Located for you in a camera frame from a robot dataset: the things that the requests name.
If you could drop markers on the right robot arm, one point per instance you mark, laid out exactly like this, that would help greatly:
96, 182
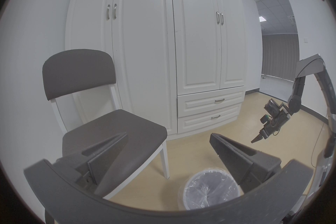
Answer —
298, 91

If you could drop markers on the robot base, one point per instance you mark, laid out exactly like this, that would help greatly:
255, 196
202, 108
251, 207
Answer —
324, 167

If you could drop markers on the white trash bin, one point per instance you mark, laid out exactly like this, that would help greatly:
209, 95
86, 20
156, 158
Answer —
182, 199

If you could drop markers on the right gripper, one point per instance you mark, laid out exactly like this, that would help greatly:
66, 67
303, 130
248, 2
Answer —
273, 128

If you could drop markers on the white chair grey cushions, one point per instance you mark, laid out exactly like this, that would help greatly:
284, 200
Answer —
78, 73

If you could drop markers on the white wardrobe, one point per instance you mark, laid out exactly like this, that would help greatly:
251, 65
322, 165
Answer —
147, 34

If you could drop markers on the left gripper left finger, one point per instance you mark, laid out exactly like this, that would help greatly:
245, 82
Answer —
105, 160

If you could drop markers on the clear plastic bag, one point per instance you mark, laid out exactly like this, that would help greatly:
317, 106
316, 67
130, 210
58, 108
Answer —
207, 191

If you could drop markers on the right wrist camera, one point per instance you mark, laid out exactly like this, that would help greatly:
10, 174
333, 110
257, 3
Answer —
265, 119

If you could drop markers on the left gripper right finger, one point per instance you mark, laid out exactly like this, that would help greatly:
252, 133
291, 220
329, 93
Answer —
244, 165

